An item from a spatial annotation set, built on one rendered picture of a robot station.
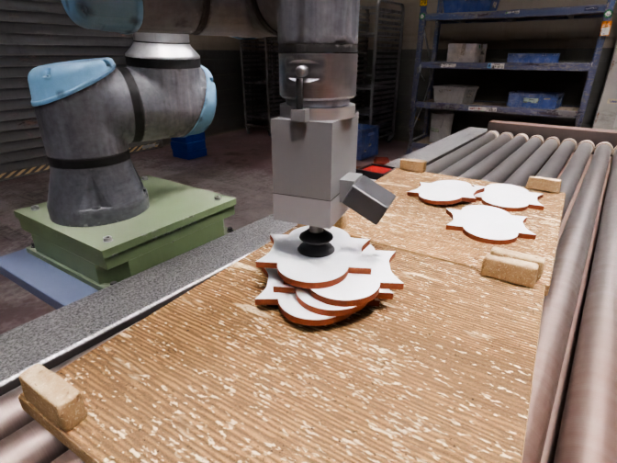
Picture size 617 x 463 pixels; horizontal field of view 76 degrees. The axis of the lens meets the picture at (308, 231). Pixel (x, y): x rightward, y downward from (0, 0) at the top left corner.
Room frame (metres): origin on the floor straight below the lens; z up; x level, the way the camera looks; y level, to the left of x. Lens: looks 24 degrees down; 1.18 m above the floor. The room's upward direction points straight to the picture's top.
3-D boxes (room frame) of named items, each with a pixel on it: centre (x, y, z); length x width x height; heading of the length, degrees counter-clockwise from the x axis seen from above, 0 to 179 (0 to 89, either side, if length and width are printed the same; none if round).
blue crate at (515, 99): (4.68, -2.55, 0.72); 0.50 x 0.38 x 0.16; 49
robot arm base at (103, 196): (0.62, 0.35, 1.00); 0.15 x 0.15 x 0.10
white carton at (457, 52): (5.14, -1.87, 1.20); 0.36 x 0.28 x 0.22; 44
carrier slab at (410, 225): (0.67, -0.25, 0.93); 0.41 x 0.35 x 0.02; 147
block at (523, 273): (0.41, -0.24, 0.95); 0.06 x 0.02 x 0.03; 58
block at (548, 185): (0.76, -0.47, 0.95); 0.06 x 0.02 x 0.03; 57
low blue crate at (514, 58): (4.70, -2.43, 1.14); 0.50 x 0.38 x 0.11; 65
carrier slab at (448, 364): (0.32, -0.02, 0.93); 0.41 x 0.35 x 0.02; 148
